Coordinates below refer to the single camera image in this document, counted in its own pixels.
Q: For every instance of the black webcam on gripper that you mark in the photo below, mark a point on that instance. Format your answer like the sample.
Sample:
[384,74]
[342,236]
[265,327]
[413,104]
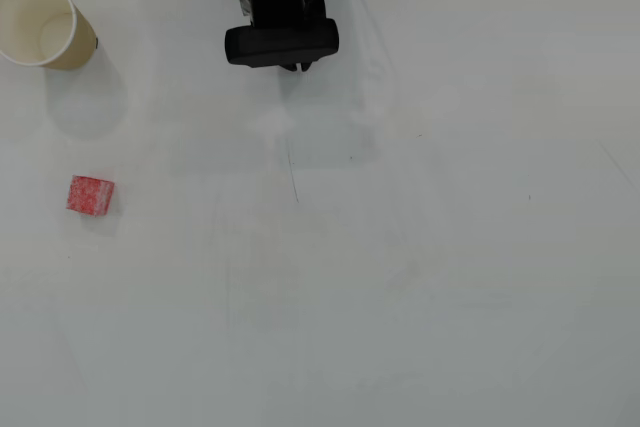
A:
[280,44]

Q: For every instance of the beige paper cup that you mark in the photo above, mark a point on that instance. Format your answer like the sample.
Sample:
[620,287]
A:
[75,54]

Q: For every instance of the red foam cube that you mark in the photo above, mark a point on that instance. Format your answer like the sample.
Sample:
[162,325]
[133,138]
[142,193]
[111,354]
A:
[89,194]

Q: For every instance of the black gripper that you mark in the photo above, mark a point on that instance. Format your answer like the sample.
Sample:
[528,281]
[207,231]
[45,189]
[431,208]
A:
[300,67]

